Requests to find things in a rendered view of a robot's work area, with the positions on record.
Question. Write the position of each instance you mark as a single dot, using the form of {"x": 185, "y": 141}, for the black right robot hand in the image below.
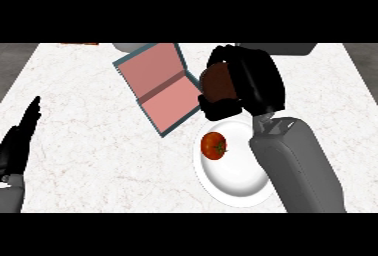
{"x": 258, "y": 80}

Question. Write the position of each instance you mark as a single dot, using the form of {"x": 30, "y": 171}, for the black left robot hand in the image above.
{"x": 19, "y": 140}

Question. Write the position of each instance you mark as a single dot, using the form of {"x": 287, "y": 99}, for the brown cupcake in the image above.
{"x": 217, "y": 82}

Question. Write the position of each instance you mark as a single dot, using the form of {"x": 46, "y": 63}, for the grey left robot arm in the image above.
{"x": 9, "y": 193}

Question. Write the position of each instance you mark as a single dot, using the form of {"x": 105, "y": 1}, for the white plate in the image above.
{"x": 236, "y": 170}

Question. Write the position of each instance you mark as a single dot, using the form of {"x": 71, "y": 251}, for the dark grey appliance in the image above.
{"x": 281, "y": 48}

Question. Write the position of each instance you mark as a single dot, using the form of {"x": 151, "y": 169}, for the red tomato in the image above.
{"x": 213, "y": 145}

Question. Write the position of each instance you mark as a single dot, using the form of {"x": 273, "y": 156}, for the grey bowl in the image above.
{"x": 129, "y": 47}

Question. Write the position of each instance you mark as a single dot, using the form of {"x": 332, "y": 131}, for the brown wooden object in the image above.
{"x": 78, "y": 43}

